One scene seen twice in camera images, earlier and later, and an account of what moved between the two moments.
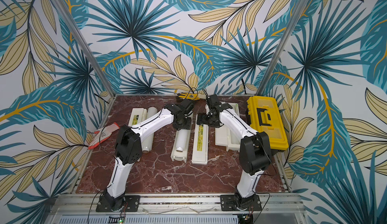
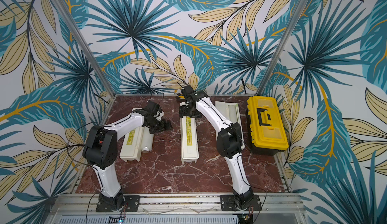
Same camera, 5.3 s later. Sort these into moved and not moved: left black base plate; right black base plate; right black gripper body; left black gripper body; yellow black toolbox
Moved: left black gripper body; right black gripper body
Not moved: left black base plate; yellow black toolbox; right black base plate
